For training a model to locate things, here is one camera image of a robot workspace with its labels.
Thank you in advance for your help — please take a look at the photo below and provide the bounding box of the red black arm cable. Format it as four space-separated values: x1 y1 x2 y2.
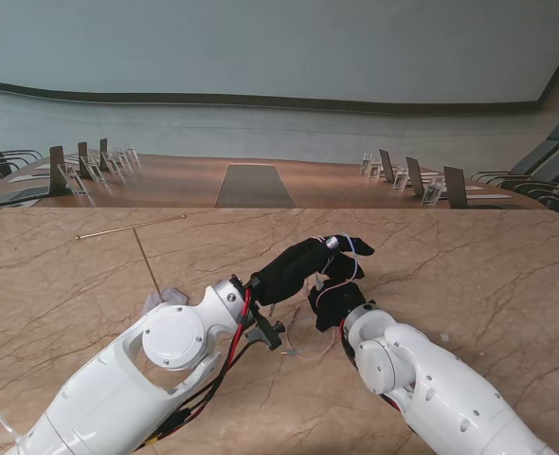
136 286 257 451
338 319 361 371

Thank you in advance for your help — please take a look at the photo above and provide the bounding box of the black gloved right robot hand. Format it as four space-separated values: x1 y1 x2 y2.
306 279 369 333

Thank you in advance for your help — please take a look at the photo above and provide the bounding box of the dark grey laptop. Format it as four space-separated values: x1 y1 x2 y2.
0 185 51 209

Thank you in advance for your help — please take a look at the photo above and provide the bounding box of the red black left arm cable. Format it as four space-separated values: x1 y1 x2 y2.
136 286 257 451

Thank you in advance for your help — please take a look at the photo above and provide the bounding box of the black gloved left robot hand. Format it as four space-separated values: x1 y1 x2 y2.
249 233 376 307

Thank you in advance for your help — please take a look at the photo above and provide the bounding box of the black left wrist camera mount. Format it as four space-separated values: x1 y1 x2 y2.
245 312 286 352

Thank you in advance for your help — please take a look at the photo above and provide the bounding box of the brown conference table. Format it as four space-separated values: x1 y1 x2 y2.
0 151 550 212

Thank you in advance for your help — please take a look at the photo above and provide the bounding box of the red black right arm cable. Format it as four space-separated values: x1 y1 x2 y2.
338 319 361 371

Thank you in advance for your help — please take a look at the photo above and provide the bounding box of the gold T rack marble base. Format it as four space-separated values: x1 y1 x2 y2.
75 214 189 317

